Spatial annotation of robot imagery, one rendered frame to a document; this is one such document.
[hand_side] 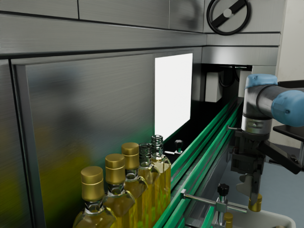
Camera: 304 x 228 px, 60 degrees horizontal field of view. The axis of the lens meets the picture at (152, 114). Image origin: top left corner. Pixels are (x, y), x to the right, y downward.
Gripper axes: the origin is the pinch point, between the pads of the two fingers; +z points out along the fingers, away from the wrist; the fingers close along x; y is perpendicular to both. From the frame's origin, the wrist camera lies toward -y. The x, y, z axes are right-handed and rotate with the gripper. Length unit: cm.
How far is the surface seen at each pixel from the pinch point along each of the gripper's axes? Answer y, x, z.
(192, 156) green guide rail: 26.1, -21.5, 1.1
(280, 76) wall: 2, -274, -3
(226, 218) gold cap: 7.8, -1.8, 10.7
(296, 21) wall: -6, -273, -64
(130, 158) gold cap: 21.0, 34.0, -22.3
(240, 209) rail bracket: 2.5, 13.5, -3.9
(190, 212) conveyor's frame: 16.6, 9.0, 4.4
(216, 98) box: 32, -83, -10
